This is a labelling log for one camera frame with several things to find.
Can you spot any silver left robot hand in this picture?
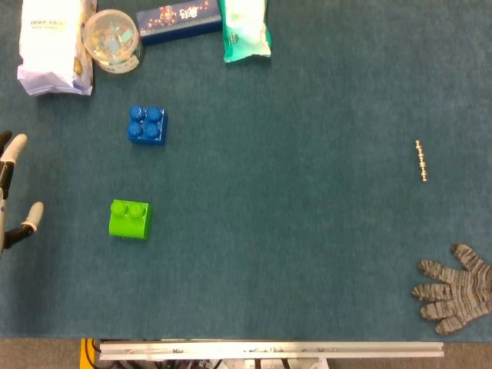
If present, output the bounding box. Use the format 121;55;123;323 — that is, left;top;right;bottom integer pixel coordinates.
0;130;45;259

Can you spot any green toy brick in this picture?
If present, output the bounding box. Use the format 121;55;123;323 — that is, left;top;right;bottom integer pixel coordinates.
108;198;153;242

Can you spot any blue toy brick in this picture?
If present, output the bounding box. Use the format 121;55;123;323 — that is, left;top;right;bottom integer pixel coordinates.
126;105;169;147

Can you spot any white lavender paper bag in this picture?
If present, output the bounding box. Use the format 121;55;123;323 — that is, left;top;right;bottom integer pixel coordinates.
16;0;98;97

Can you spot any clear plastic round jar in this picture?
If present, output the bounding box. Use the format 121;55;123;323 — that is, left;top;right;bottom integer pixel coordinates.
81;8;145;74

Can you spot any dark blue long box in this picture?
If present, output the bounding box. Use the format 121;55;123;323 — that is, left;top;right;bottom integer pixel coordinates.
135;0;224;47

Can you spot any green wet wipes pack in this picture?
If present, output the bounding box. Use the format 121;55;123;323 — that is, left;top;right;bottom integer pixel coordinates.
218;0;273;65

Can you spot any grey knit work glove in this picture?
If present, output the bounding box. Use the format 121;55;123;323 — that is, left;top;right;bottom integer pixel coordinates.
411;242;492;337

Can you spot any yellow frame part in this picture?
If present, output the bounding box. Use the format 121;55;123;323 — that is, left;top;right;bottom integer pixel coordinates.
79;337;101;369

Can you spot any aluminium profile rail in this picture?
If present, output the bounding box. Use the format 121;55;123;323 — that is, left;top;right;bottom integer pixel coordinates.
98;341;445;361

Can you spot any small metal bead chain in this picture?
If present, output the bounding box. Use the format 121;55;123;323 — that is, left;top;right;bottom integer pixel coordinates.
414;139;430;183

